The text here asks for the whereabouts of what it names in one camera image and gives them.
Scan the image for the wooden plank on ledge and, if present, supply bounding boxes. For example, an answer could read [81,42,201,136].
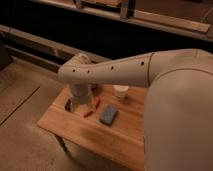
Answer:
[134,10,210,33]

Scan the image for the white paper cup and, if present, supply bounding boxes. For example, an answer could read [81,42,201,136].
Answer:
[113,85,129,99]

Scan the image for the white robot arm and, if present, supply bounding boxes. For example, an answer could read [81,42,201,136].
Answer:
[58,49,213,171]

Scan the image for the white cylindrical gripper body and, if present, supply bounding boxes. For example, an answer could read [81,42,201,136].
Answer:
[69,84,92,105]

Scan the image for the orange marker pen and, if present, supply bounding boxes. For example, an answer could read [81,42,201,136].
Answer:
[83,110,94,118]

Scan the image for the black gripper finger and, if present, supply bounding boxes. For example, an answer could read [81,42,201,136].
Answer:
[65,99,72,112]

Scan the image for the black metal table leg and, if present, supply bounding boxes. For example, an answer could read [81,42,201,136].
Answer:
[56,136,70,155]

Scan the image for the grey metal post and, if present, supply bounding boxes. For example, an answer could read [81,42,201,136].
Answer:
[120,0,129,19]

